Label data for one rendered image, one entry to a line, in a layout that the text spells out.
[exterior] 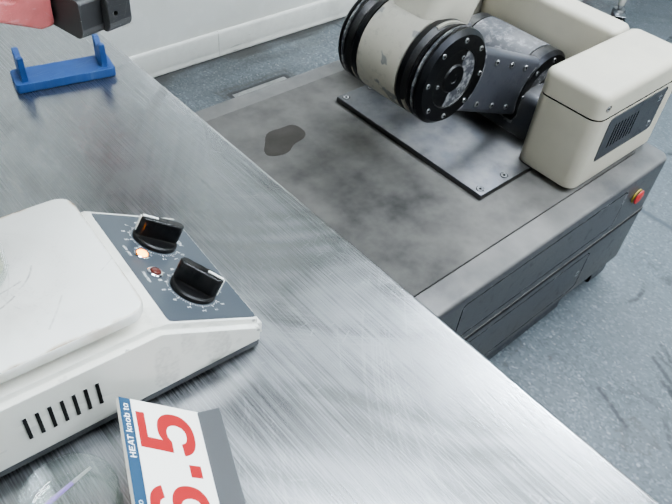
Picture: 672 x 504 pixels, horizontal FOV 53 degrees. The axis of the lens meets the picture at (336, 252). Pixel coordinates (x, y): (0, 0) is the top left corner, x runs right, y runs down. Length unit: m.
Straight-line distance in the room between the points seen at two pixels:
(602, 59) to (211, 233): 0.94
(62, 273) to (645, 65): 1.14
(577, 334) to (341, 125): 0.70
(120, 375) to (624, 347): 1.34
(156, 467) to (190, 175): 0.30
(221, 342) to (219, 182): 0.21
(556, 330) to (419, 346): 1.11
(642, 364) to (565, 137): 0.57
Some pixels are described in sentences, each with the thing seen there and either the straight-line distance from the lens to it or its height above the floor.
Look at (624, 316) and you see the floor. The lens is 1.71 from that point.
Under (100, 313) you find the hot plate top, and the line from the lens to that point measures 0.41.
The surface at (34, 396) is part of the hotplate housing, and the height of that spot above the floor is 0.81.
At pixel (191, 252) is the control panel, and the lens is 0.51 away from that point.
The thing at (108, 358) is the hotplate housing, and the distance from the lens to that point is 0.42.
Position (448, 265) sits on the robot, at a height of 0.36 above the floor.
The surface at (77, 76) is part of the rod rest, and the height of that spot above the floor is 0.76.
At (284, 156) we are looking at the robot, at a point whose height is 0.37.
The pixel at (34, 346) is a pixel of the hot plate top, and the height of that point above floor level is 0.84.
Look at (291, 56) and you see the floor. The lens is 2.39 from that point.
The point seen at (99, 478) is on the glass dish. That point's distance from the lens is 0.45.
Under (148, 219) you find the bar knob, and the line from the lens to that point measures 0.49.
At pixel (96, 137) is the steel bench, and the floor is 0.75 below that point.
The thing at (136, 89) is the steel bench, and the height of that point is 0.75.
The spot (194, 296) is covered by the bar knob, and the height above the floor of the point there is 0.81.
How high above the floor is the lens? 1.14
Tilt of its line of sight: 44 degrees down
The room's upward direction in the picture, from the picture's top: 7 degrees clockwise
